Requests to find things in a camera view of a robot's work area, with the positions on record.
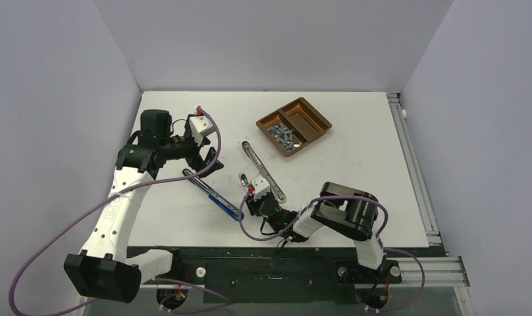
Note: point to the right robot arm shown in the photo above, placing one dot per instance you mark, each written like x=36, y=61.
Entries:
x=352, y=213

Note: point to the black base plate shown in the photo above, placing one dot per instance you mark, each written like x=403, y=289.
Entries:
x=286, y=275

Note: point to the pile of grey staples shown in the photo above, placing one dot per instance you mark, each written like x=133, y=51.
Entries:
x=285, y=137

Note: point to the blue stapler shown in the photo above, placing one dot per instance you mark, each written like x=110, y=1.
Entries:
x=220, y=201

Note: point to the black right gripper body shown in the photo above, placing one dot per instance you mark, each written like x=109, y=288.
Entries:
x=255, y=205

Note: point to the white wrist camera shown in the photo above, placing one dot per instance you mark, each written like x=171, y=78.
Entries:
x=200, y=127
x=261, y=187

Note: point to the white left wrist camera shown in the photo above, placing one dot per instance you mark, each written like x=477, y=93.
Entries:
x=200, y=127

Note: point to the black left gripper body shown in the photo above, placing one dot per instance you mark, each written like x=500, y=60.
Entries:
x=186, y=147

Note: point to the brown plastic divided tray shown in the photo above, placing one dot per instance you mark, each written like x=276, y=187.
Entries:
x=294, y=126

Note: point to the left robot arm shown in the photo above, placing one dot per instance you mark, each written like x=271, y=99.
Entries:
x=102, y=269

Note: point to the light blue staple box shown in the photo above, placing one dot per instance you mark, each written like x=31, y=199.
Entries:
x=243, y=179

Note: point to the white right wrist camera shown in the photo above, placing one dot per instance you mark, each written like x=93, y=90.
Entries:
x=261, y=187

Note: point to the silver black stapler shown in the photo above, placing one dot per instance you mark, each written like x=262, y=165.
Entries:
x=277, y=192

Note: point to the aluminium frame rail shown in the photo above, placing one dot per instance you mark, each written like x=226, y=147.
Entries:
x=366, y=147

